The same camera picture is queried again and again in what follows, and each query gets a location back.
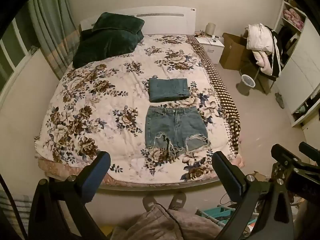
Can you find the teal plastic crate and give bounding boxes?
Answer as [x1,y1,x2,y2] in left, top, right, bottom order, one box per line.
[196,205,258,228]

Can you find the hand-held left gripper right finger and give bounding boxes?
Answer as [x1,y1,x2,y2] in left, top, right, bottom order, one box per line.
[212,151,294,240]

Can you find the black bag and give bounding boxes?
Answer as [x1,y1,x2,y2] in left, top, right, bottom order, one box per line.
[277,26,298,49]

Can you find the pink mattress base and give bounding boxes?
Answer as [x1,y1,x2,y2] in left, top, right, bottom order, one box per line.
[37,158,223,190]

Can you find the green curtain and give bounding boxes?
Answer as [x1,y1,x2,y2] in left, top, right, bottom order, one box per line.
[27,0,81,81]

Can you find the frayed denim shorts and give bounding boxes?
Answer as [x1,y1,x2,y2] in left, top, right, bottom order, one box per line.
[145,106,210,157]

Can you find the brown cardboard box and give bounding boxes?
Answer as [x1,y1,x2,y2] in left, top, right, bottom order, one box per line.
[219,32,252,71]

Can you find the dark green pillows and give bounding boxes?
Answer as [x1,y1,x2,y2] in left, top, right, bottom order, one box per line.
[72,12,145,69]

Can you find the white bed headboard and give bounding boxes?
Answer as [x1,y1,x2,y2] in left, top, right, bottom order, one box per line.
[79,7,197,37]

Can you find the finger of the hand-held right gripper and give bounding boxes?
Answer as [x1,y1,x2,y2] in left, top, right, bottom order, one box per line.
[271,144,320,172]
[299,142,320,157]

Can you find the beige table lamp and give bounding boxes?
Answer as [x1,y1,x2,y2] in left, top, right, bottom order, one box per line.
[205,22,216,38]

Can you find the pink folded blanket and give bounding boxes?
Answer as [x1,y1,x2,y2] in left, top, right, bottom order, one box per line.
[282,8,305,30]

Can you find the white nightstand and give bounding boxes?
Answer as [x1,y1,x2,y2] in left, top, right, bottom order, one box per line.
[194,35,225,65]

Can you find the white wardrobe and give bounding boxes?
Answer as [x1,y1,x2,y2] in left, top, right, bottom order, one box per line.
[272,0,320,128]

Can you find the grey striped cloth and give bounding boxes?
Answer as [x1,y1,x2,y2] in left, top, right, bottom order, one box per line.
[0,191,34,233]

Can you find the pink garment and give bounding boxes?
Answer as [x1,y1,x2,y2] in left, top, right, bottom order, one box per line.
[252,50,273,76]

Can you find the window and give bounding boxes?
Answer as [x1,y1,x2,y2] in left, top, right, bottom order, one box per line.
[0,17,42,99]

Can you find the folded denim pants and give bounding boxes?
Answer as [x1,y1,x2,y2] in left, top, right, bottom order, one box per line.
[148,78,191,103]

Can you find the person's right forearm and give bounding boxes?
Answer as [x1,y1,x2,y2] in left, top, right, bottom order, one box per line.
[295,200,320,240]

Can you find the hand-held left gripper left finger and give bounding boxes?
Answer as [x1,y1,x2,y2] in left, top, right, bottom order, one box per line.
[29,151,112,240]

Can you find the floral quilt bed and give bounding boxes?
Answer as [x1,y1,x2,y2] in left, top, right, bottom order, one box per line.
[34,34,241,184]

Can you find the white puffy jacket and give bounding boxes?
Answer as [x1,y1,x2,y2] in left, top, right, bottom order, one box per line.
[246,23,275,53]

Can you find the grey slipper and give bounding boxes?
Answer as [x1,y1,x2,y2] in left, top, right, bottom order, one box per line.
[168,192,187,211]
[142,195,157,212]

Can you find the black garment with white stripe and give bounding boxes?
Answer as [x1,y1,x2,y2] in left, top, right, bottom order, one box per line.
[264,26,283,78]

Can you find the wooden chair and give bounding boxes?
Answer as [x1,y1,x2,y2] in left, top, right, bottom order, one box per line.
[239,51,277,95]

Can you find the person's legs in pink pajamas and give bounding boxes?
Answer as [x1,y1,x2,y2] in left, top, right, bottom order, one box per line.
[116,204,227,240]

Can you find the white trash bin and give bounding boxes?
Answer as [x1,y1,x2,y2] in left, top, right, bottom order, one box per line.
[236,74,256,96]

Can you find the checkered bed sheet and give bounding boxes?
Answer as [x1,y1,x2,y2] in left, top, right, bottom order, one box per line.
[187,35,241,157]

